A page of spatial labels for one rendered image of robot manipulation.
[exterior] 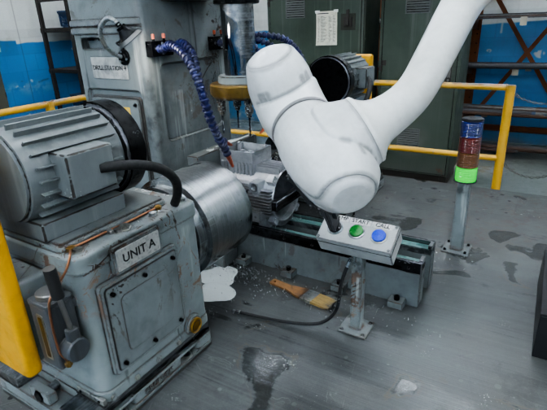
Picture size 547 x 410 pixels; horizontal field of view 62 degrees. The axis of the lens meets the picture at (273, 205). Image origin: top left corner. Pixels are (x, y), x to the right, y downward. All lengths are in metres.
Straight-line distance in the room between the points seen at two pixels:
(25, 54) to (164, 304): 6.09
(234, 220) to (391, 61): 3.44
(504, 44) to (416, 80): 5.47
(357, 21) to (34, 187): 3.91
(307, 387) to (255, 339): 0.19
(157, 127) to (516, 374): 1.07
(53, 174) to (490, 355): 0.95
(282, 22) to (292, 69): 4.11
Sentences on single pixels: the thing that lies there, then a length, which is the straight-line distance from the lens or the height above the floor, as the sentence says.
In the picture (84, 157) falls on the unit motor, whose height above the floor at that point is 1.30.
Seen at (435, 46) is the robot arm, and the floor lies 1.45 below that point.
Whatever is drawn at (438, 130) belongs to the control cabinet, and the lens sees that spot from 4.37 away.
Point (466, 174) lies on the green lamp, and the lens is 1.44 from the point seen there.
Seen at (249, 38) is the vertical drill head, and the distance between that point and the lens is 1.30.
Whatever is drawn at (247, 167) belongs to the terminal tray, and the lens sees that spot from 1.33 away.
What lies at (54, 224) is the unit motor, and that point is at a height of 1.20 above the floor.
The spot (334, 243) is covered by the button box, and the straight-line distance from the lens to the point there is 1.01.
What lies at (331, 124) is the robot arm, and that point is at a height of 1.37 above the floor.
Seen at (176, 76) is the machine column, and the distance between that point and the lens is 1.42.
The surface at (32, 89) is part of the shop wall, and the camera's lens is 6.90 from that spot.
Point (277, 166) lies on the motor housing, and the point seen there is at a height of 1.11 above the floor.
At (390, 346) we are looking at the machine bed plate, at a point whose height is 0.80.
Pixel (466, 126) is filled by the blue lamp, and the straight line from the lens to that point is 1.40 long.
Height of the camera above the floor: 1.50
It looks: 22 degrees down
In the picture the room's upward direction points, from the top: 2 degrees counter-clockwise
